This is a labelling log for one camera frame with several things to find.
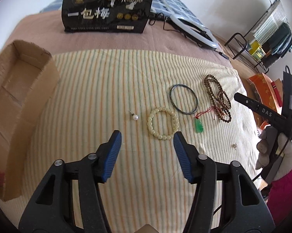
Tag black low metal rack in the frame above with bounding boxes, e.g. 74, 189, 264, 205
224, 32, 270, 74

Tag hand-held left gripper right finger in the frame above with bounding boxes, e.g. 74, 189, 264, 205
173, 131, 275, 233

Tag orange patterned box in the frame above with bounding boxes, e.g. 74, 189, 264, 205
248, 74, 282, 112

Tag brown bead necklace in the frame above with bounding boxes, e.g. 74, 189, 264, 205
204, 75, 232, 123

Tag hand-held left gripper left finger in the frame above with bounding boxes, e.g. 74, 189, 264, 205
18, 130, 122, 233

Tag dark thin bangle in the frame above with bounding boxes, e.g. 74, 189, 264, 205
170, 84, 199, 115

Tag green jade pendant red cord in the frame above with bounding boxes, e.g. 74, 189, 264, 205
194, 106, 217, 134

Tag red narrow box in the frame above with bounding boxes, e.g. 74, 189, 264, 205
271, 81, 283, 107

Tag striped yellow blanket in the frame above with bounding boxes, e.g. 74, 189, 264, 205
5, 50, 265, 233

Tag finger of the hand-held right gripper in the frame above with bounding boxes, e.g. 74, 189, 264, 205
234, 93, 257, 117
282, 65, 292, 122

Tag black snack bag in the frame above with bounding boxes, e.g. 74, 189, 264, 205
61, 0, 155, 34

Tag person's right hand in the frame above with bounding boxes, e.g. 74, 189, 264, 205
256, 126, 292, 180

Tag black clothes rack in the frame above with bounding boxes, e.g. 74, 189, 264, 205
243, 0, 292, 61

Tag brown blanket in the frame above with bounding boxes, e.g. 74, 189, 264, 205
3, 10, 234, 66

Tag person's right forearm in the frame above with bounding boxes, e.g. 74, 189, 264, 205
267, 165, 292, 225

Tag brown flat pad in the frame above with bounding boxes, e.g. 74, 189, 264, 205
136, 224, 161, 233

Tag white ring light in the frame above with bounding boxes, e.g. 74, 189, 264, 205
170, 13, 220, 51

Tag yellow green box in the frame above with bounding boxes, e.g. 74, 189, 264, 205
248, 40, 265, 61

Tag cardboard box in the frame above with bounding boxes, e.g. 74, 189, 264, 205
0, 40, 61, 202

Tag pale bead bracelet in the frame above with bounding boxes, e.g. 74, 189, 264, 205
146, 107, 180, 141

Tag dark hanging clothes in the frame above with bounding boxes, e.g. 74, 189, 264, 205
264, 23, 292, 59

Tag striped hanging cloth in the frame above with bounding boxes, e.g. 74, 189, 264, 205
254, 1, 288, 42

